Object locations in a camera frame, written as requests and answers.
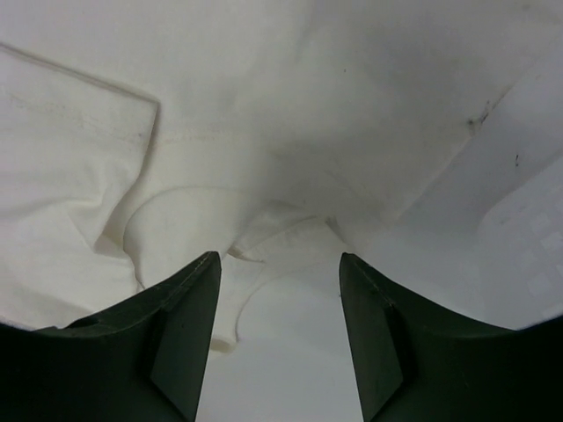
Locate white t-shirt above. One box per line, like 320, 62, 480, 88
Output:
1, 1, 562, 354

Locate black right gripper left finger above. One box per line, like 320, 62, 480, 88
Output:
1, 251, 221, 421

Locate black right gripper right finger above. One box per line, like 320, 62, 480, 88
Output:
339, 253, 562, 421

